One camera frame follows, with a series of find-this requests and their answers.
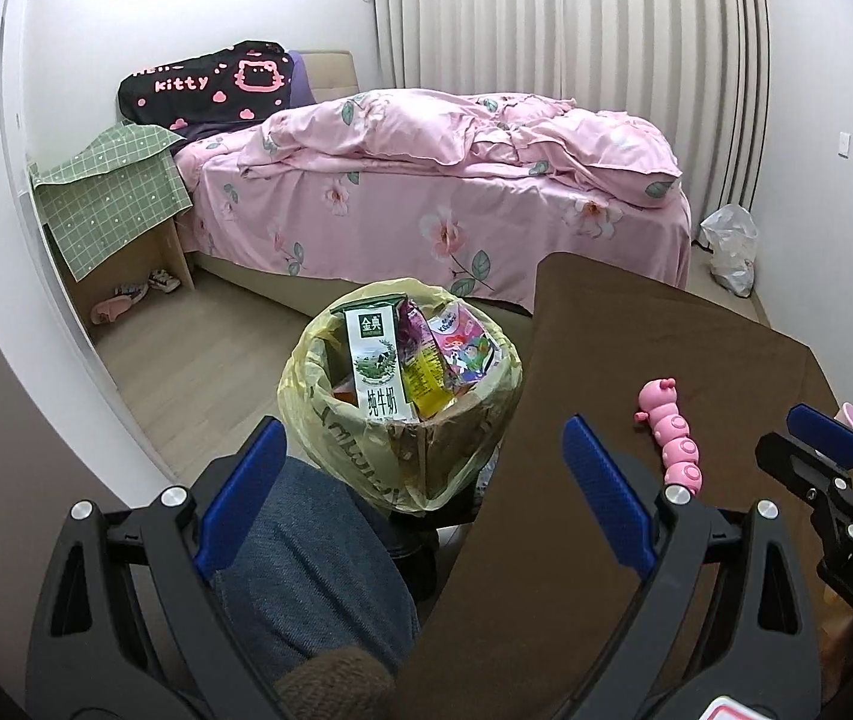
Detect colourful cartoon snack packet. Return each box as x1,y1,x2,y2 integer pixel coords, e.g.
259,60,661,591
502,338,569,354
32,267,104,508
428,301,498,392

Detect green white milk carton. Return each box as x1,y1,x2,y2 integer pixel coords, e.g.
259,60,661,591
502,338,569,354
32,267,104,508
332,294,415,422

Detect pink yellow snack packet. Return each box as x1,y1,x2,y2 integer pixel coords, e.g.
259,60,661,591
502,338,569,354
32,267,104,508
397,298,454,421

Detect yellow bag lined trash bin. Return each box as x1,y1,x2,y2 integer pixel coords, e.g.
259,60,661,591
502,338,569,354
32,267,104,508
277,278,522,515

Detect pink caterpillar toy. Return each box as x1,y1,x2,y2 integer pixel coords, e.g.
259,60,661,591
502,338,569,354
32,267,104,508
633,377,703,496

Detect blue jeans leg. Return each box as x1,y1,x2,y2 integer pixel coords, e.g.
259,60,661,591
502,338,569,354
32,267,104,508
213,458,420,683

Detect white plastic bag on floor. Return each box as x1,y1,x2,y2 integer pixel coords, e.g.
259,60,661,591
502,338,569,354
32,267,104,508
700,203,760,299

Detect pink slipper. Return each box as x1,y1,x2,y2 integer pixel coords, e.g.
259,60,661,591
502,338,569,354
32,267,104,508
89,296,133,327

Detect white sneaker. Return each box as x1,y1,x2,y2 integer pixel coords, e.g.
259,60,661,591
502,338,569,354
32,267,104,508
148,268,182,294

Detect green checked cloth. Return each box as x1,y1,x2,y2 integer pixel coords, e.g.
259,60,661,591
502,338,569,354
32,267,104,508
31,124,191,281

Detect white striped curtain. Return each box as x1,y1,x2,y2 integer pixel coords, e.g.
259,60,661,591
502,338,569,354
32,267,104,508
373,0,770,220

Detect pink floral duvet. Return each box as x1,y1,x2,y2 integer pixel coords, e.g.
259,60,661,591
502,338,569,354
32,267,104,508
237,89,682,210

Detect bed with pink floral sheet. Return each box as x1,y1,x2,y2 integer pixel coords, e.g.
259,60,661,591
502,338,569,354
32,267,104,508
175,122,692,309

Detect black hello kitty pillow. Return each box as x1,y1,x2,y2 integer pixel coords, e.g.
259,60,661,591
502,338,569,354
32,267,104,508
117,41,294,133

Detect beige headboard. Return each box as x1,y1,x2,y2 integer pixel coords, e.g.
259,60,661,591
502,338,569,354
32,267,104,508
303,50,360,103

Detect white wall switch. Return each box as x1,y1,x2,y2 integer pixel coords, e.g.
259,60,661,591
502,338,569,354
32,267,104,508
836,132,851,160

